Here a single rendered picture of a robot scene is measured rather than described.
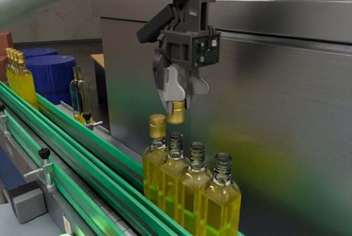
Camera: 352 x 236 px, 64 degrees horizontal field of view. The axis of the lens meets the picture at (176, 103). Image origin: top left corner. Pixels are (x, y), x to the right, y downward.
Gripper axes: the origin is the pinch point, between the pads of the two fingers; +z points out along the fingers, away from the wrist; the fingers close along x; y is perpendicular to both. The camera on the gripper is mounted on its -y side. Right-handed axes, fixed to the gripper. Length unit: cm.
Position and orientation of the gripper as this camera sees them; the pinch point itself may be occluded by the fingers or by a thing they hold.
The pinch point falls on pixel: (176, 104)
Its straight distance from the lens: 54.0
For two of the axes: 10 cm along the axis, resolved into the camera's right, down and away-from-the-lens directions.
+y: 6.7, 2.7, -7.0
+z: 0.0, 9.3, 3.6
